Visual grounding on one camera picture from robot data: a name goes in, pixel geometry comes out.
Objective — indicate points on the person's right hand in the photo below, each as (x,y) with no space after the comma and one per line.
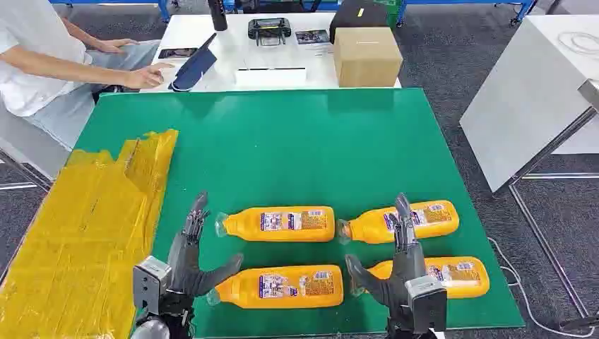
(145,77)

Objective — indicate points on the person's left hand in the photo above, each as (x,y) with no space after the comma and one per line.
(114,46)

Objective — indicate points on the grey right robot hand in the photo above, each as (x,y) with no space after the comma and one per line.
(406,264)

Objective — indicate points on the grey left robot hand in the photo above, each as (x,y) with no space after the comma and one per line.
(183,266)

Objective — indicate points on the orange drink bottle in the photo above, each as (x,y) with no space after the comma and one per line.
(369,227)
(463,283)
(248,224)
(243,288)

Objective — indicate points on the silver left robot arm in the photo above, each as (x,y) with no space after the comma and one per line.
(152,329)

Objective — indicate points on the tablet in blue case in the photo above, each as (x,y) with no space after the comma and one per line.
(194,70)

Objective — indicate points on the person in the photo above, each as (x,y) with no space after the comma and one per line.
(32,37)

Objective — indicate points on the black flask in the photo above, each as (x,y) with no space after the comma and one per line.
(217,14)

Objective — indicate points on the yellow plastic sheet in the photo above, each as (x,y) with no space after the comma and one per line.
(79,234)

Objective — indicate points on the flat white box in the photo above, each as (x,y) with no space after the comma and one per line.
(270,77)

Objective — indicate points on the black handheld controller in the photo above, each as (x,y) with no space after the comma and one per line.
(269,29)

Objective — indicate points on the green table mat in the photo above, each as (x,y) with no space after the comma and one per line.
(299,154)

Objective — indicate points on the printed photo booklet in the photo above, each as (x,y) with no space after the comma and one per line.
(312,37)

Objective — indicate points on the white table with metal legs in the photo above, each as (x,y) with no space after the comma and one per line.
(524,103)

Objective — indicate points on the brown cardboard box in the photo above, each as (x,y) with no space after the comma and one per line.
(367,58)

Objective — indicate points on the black bag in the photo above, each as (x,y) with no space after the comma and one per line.
(355,16)

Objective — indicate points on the green crate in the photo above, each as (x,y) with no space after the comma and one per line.
(395,11)

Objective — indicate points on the grey metal plate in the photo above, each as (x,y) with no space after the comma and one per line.
(590,91)

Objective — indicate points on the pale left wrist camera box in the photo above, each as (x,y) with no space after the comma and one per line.
(149,280)

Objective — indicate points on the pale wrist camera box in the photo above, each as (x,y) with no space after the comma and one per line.
(428,304)
(149,280)

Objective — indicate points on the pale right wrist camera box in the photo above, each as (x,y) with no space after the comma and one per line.
(428,304)

